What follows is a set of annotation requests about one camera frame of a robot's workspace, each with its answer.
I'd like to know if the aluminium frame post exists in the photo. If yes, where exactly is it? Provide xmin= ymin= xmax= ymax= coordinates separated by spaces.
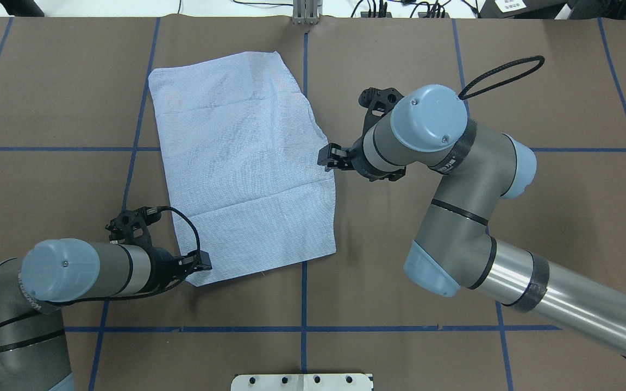
xmin=292 ymin=0 xmax=323 ymax=26

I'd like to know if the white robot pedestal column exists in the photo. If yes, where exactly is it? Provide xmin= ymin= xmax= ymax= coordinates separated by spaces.
xmin=230 ymin=373 xmax=375 ymax=390

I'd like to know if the light blue striped shirt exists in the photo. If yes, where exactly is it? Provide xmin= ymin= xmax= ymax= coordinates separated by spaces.
xmin=147 ymin=52 xmax=337 ymax=287

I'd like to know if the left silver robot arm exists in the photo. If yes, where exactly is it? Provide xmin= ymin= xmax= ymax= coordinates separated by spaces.
xmin=0 ymin=238 xmax=212 ymax=390

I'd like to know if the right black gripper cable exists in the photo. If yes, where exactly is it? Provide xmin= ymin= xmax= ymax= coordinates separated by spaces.
xmin=458 ymin=54 xmax=546 ymax=102

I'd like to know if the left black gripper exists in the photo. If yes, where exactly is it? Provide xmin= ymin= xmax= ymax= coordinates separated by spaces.
xmin=147 ymin=247 xmax=212 ymax=291

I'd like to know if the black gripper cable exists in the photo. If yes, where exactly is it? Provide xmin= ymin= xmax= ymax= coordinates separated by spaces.
xmin=458 ymin=54 xmax=546 ymax=102
xmin=0 ymin=205 xmax=202 ymax=391

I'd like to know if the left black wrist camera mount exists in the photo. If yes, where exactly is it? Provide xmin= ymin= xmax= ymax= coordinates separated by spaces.
xmin=105 ymin=207 xmax=162 ymax=249

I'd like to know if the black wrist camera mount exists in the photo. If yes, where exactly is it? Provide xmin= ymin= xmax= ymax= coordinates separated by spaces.
xmin=105 ymin=207 xmax=162 ymax=249
xmin=358 ymin=87 xmax=404 ymax=135

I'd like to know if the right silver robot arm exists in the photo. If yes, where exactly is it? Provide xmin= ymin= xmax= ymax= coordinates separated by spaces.
xmin=317 ymin=84 xmax=626 ymax=359

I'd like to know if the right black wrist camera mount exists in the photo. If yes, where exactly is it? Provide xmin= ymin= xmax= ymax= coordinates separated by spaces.
xmin=358 ymin=87 xmax=404 ymax=135

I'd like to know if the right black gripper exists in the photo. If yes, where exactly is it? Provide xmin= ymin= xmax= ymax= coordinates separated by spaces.
xmin=317 ymin=136 xmax=406 ymax=181

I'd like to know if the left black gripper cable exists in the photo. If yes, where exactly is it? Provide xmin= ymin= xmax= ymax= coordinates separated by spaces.
xmin=0 ymin=205 xmax=202 ymax=391

